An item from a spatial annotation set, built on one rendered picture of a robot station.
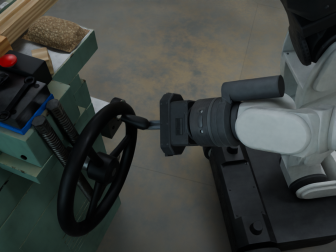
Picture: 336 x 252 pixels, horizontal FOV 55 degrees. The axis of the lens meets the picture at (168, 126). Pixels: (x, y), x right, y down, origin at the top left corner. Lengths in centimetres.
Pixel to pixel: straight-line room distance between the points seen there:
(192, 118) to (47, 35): 43
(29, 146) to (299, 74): 63
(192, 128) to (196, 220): 97
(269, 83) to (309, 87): 29
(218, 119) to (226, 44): 174
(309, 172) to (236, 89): 79
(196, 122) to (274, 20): 204
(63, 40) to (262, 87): 49
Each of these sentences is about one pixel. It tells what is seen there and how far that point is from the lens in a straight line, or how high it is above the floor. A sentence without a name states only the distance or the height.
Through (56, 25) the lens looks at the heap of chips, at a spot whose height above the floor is 94.
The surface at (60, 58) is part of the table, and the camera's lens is 80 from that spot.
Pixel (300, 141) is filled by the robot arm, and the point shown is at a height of 103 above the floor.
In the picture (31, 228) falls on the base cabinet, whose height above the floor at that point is 59.
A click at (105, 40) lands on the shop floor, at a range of 229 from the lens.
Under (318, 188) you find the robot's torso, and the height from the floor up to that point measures 32.
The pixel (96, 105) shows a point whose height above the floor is 62.
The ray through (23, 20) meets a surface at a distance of 90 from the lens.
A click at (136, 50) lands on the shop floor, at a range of 219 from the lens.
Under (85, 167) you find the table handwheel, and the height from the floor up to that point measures 82.
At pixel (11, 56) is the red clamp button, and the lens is 64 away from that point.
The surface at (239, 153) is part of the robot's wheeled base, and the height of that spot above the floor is 21.
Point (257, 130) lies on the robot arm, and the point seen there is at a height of 102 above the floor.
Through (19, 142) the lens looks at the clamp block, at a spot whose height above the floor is 95.
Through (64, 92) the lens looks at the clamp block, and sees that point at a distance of 63.
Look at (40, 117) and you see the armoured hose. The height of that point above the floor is 97.
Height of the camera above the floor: 140
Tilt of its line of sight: 53 degrees down
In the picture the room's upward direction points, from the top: straight up
